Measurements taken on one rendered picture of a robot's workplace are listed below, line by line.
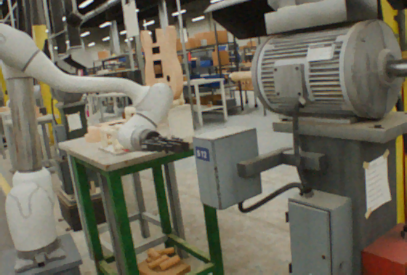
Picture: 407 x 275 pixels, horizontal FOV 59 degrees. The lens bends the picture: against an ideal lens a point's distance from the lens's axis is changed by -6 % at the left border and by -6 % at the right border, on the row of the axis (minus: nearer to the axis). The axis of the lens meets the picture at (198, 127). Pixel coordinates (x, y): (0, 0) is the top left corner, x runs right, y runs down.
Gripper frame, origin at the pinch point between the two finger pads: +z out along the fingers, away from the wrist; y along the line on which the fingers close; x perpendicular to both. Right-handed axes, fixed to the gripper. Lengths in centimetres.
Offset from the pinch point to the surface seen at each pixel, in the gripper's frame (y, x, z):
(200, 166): 3.0, -3.3, 15.5
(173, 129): -39, -8, -69
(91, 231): 3, -65, -112
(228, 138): -2.4, 4.2, 22.2
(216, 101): -511, -76, -659
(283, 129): -20.0, 3.4, 25.6
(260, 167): -9.2, -5.1, 26.2
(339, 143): -20.9, 0.8, 44.2
